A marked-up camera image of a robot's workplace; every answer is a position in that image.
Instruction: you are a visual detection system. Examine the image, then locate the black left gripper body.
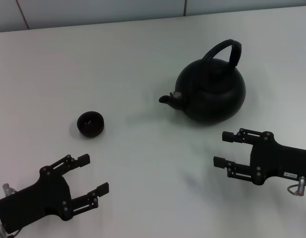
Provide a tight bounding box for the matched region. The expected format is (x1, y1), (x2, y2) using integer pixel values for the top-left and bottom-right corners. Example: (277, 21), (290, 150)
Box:
(0, 166), (74, 234)

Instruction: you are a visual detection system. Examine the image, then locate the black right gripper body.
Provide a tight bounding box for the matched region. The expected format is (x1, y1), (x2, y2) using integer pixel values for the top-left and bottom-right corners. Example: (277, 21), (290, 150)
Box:
(249, 135), (306, 186)

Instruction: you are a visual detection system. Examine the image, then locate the small black teacup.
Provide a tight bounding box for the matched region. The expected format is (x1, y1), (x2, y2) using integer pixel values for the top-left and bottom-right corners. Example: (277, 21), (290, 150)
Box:
(76, 111), (106, 136)

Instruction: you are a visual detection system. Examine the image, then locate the black round teapot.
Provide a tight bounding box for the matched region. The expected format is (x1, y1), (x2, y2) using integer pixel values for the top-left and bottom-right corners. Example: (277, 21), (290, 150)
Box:
(158, 39), (247, 124)

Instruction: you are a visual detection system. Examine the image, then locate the silver left gripper cable connector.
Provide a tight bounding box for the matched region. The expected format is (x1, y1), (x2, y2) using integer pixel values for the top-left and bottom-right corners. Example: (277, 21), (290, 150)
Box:
(2, 183), (17, 197)

